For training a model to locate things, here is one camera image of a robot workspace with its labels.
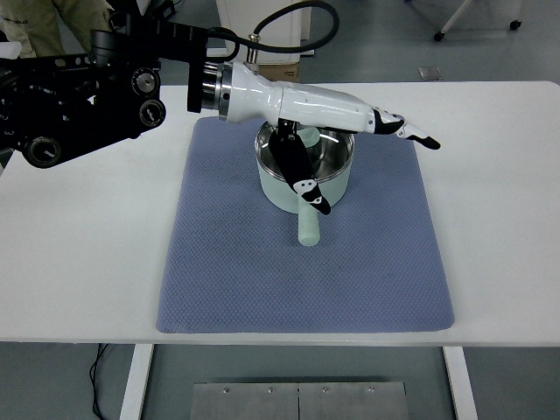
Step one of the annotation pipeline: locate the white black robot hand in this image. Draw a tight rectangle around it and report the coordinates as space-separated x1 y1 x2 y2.
220 59 442 216

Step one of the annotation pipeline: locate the green pot with handle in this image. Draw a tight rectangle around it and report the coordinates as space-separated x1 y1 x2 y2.
255 122 355 249

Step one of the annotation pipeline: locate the cardboard box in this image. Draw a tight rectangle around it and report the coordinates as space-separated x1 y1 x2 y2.
257 60 301 83

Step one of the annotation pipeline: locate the glass lid with green knob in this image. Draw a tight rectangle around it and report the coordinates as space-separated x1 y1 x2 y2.
255 120 355 183

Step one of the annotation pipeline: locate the white cabinet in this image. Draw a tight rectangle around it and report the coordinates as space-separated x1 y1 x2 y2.
215 0 314 60

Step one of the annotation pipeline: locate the blue textured mat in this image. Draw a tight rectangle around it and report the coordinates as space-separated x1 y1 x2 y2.
156 112 456 336

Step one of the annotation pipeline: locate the person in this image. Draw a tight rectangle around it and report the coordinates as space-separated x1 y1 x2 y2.
0 0 113 60

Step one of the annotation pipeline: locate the grey metal plate with screws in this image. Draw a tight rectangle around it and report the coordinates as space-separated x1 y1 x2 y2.
190 381 410 420

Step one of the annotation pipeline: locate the white table leg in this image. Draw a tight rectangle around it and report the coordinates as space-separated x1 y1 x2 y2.
118 344 155 420
441 345 479 420

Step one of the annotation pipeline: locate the white frame with casters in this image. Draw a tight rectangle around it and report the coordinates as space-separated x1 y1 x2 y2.
432 0 522 43

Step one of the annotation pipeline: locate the black floor cable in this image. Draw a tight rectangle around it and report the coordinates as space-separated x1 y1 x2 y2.
88 343 111 420

